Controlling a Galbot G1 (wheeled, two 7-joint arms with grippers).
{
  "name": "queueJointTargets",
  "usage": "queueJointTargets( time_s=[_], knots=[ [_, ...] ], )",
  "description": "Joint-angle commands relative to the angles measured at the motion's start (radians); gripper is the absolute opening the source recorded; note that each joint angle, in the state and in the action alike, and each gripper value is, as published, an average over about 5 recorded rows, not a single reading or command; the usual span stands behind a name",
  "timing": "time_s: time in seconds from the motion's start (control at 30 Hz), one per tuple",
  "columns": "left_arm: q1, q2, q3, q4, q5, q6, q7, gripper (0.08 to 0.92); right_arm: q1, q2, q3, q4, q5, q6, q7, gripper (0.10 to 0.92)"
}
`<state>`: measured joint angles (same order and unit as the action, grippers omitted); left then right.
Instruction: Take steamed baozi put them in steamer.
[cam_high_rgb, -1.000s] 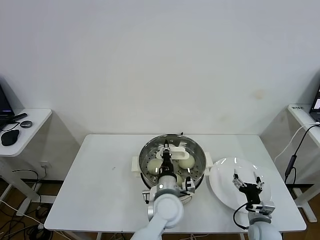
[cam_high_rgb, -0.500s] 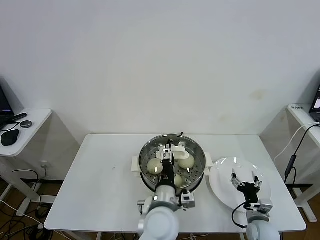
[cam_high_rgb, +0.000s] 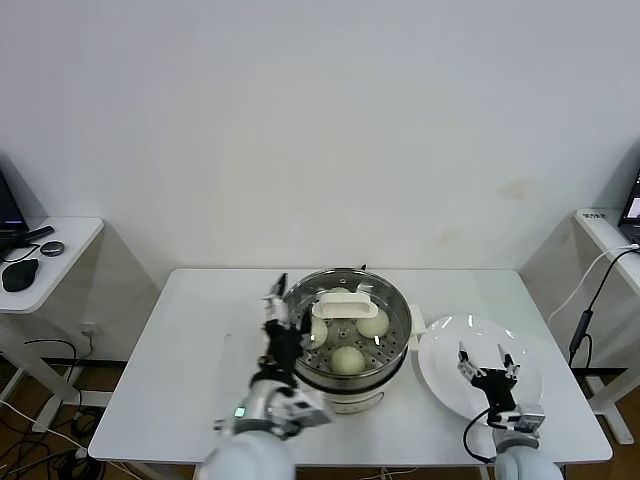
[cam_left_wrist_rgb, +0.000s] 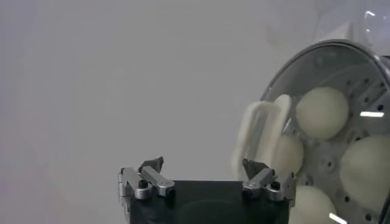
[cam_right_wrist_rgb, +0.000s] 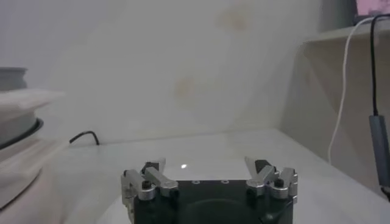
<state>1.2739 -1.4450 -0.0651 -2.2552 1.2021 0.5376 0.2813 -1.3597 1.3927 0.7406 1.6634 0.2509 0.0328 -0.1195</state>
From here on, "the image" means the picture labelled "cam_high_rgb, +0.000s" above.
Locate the black bar device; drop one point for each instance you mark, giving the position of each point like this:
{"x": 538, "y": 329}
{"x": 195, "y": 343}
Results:
{"x": 39, "y": 234}

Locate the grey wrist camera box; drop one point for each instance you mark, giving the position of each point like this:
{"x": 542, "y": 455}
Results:
{"x": 305, "y": 407}
{"x": 531, "y": 419}

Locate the white wall socket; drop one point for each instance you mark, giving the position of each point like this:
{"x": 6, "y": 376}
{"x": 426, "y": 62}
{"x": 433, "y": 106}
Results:
{"x": 90, "y": 330}

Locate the white steamed baozi bun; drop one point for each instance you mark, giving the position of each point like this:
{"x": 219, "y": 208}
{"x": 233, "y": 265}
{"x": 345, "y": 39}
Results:
{"x": 319, "y": 331}
{"x": 340, "y": 290}
{"x": 374, "y": 324}
{"x": 347, "y": 361}

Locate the black laptop purple screen glow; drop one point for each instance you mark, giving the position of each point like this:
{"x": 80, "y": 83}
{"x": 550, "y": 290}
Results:
{"x": 10, "y": 200}

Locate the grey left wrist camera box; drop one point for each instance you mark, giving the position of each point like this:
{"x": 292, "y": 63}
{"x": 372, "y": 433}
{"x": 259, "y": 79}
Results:
{"x": 305, "y": 407}

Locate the white side desk with mouse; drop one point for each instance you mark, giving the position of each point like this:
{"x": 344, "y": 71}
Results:
{"x": 60, "y": 280}

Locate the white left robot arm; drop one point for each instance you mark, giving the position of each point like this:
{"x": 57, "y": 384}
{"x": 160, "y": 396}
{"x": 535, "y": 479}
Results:
{"x": 250, "y": 450}

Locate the stainless steel steamer basket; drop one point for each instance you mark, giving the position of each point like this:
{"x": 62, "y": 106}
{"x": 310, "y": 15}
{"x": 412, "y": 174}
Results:
{"x": 395, "y": 345}

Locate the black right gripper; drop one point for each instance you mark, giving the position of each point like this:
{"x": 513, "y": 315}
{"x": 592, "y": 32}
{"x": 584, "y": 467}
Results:
{"x": 495, "y": 382}

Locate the black laptop with bright window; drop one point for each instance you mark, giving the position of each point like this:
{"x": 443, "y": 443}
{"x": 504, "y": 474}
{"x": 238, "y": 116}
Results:
{"x": 632, "y": 205}

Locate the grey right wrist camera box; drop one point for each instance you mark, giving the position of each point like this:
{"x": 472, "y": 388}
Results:
{"x": 531, "y": 419}

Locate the white floor power strip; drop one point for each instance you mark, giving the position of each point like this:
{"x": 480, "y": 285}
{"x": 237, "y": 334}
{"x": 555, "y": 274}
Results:
{"x": 81, "y": 452}

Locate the black computer mouse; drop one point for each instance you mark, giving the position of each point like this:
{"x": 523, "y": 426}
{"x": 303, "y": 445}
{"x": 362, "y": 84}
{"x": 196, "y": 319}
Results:
{"x": 20, "y": 275}

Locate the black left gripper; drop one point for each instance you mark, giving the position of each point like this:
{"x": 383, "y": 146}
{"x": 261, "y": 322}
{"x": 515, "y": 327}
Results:
{"x": 280, "y": 350}

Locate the cream electric cooker base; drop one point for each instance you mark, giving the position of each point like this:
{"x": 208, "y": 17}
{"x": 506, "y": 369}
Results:
{"x": 355, "y": 397}

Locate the white round plate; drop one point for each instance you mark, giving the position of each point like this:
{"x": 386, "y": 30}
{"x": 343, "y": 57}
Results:
{"x": 440, "y": 365}

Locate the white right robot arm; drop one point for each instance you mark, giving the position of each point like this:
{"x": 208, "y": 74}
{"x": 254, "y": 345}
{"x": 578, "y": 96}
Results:
{"x": 525, "y": 460}

